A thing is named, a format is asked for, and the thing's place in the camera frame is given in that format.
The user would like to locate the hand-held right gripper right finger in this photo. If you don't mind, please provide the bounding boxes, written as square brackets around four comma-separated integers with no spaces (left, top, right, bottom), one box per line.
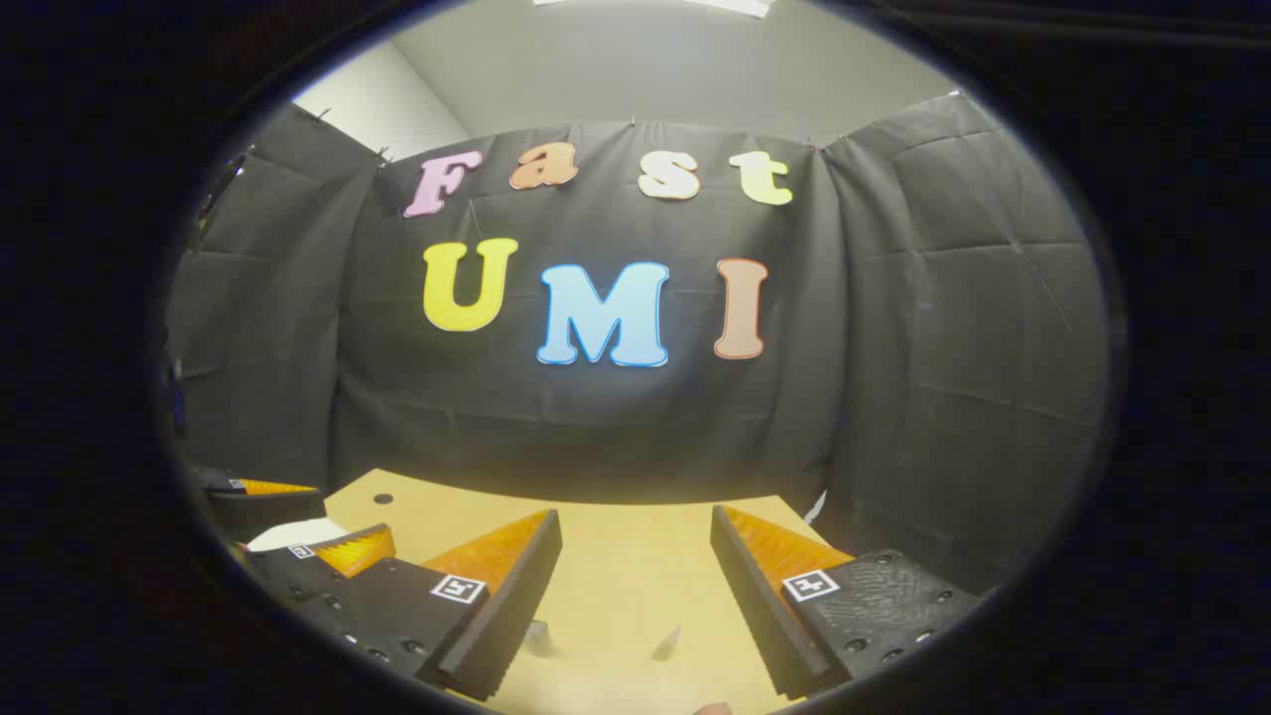
[709,503,981,702]

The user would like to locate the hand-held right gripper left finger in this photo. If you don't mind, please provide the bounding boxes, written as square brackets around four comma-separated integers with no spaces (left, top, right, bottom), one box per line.
[296,508,564,702]

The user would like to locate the black backdrop cloth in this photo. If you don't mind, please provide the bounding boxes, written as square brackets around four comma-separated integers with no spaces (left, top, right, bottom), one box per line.
[164,91,1111,597]

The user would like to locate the ceiling light panel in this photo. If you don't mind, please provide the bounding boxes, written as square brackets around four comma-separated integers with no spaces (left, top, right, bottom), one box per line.
[534,0,774,19]

